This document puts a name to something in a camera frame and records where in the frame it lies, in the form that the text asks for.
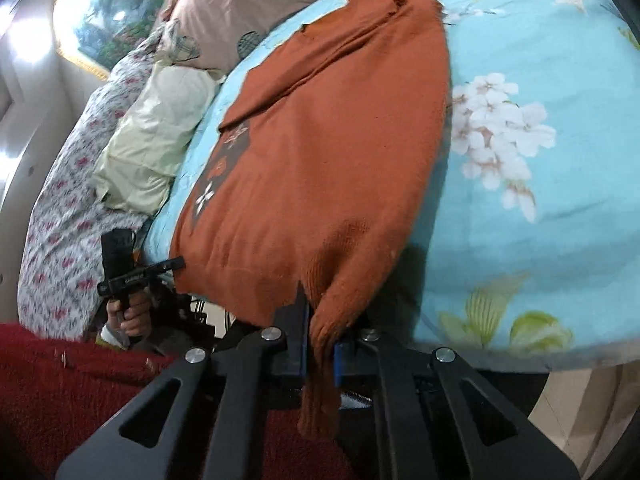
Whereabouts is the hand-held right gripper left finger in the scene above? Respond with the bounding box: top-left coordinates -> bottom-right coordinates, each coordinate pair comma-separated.
55,280 -> 312,480

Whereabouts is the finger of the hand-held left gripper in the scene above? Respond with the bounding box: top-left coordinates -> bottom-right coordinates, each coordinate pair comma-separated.
135,256 -> 186,281

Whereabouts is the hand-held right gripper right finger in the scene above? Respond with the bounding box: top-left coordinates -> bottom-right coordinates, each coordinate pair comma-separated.
332,327 -> 581,480

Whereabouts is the orange knitted sweater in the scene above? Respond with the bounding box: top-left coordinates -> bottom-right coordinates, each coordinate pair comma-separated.
170,0 -> 453,438

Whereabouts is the person's left hand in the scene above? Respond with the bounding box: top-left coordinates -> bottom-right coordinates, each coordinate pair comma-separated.
106,287 -> 152,346

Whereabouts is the white red floral quilt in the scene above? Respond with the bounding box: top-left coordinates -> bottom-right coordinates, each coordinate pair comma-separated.
17,20 -> 201,343

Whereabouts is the pale yellow pillow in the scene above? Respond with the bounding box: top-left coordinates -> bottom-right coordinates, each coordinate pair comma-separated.
92,62 -> 221,213

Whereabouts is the red fuzzy blanket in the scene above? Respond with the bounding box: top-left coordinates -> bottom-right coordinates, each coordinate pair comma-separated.
0,322 -> 361,480

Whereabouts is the framed landscape painting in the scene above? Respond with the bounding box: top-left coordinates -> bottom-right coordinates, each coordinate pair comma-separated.
52,0 -> 188,83

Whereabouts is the light blue floral bedsheet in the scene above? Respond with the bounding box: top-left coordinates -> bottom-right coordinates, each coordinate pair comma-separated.
145,0 -> 640,373

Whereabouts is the pink pillow with hearts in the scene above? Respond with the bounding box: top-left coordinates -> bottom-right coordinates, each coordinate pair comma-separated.
152,0 -> 396,83

